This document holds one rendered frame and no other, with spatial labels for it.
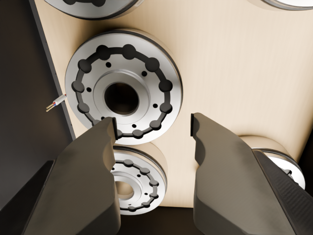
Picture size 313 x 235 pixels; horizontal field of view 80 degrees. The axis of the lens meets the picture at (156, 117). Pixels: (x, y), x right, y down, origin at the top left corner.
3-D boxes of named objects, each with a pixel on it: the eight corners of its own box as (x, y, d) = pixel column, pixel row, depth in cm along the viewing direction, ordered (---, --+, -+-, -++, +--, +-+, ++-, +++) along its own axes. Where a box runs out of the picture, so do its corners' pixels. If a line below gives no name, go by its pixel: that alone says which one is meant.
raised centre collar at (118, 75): (89, 69, 15) (85, 71, 15) (149, 67, 15) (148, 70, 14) (100, 121, 18) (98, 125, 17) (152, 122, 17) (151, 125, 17)
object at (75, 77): (52, 35, 15) (48, 36, 14) (183, 30, 14) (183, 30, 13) (82, 141, 19) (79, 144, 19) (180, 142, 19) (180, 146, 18)
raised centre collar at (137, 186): (98, 169, 21) (95, 173, 20) (142, 172, 20) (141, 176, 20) (103, 199, 23) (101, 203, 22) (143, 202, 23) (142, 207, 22)
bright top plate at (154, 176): (72, 146, 20) (69, 149, 19) (167, 152, 19) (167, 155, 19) (88, 207, 25) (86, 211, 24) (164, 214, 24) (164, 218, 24)
